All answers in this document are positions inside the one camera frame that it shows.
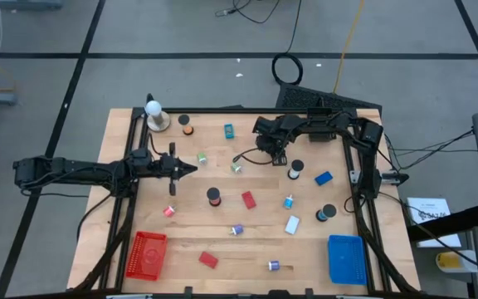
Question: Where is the white booklet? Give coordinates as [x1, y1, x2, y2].
[406, 197, 463, 249]

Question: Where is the black floor cable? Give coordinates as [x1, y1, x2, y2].
[215, 0, 281, 25]

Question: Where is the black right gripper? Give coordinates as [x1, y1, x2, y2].
[255, 131, 289, 167]

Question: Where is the orange sand hourglass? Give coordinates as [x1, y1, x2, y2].
[177, 113, 195, 137]

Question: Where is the black aluminium table frame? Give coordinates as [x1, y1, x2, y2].
[71, 105, 422, 299]

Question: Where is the black coiled hanging cable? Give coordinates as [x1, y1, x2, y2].
[271, 0, 305, 86]

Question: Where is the white bulb on wooden base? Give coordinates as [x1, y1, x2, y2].
[144, 99, 172, 134]

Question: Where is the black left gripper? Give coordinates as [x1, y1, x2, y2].
[158, 142, 199, 197]

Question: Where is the red plastic basket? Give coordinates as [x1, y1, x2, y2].
[124, 230, 168, 282]

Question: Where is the blue plastic basket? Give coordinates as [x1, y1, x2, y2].
[327, 234, 368, 287]

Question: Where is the blue sand hourglass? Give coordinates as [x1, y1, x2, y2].
[315, 203, 338, 223]

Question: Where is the blue rectangular box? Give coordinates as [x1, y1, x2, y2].
[314, 170, 334, 187]

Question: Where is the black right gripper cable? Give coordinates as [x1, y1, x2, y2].
[232, 148, 274, 166]

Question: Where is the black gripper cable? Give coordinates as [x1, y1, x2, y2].
[232, 148, 274, 166]
[149, 132, 164, 157]

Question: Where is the red rectangular box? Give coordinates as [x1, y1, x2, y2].
[241, 190, 257, 210]
[198, 251, 220, 270]

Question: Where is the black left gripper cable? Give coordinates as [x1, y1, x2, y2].
[149, 132, 164, 157]

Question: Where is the yellow cable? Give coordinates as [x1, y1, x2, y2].
[332, 0, 365, 95]

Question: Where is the white sand hourglass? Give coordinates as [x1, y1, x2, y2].
[286, 159, 305, 181]

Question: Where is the red sand hourglass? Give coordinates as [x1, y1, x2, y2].
[206, 187, 222, 208]

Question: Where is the white rectangular box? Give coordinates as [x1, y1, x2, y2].
[284, 214, 301, 236]

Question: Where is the black beam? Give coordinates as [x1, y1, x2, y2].
[407, 202, 478, 243]

